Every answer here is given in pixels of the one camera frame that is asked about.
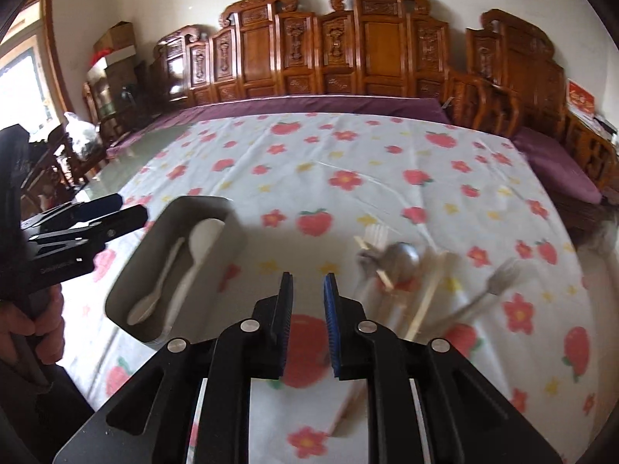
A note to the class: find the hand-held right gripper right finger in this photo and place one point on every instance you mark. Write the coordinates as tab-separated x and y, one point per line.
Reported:
331	324

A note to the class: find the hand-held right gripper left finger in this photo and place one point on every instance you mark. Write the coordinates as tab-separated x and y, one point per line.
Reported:
285	321

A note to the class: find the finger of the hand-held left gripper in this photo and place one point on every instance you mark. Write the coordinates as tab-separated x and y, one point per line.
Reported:
121	222
102	203

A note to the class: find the white plastic fork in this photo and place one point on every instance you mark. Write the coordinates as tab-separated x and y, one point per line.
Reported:
375	266
375	237

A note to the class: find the grey metal box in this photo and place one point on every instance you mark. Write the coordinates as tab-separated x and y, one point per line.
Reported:
222	251

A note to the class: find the metal spoon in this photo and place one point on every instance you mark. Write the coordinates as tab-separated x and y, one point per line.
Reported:
402	261

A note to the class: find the pale wooden utensil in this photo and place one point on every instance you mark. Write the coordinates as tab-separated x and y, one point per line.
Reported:
430	295

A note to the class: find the metal fork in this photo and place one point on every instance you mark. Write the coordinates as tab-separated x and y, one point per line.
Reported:
498	280

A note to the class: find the person's left forearm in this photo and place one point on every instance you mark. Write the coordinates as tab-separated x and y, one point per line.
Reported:
38	415

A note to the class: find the person's left hand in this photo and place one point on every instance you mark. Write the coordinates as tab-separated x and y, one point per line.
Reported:
48	333

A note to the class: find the dark wooden chair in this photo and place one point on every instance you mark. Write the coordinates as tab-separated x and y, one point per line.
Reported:
53	164

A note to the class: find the white plastic bag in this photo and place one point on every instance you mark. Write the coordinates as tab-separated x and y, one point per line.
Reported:
82	133

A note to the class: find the large white plastic spoon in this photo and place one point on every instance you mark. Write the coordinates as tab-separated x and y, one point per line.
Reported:
205	237

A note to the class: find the small white plastic spoon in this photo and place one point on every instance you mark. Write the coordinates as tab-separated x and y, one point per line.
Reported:
145	307

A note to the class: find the floral strawberry tablecloth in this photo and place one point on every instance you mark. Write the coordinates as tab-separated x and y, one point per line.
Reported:
338	193

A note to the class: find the stacked cardboard boxes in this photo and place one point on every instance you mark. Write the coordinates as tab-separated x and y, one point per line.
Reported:
116	38

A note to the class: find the long purple bench cushion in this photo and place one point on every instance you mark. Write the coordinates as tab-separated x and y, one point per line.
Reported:
314	104

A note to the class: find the purple seat cushion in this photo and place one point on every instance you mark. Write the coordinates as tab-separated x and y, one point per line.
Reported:
556	164

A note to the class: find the long carved wooden bench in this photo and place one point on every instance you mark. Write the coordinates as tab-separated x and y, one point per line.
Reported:
377	48

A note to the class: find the grey fuzzy object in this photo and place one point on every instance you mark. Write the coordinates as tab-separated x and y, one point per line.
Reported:
602	241

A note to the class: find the wooden side table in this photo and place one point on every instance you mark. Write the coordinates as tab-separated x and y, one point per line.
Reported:
590	150

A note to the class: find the carved wooden armchair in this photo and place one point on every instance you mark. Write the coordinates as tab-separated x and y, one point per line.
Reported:
522	58

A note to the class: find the red box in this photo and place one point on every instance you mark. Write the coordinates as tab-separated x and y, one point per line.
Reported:
580	99

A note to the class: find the wooden door frame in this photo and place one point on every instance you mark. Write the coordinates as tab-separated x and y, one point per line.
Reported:
53	48

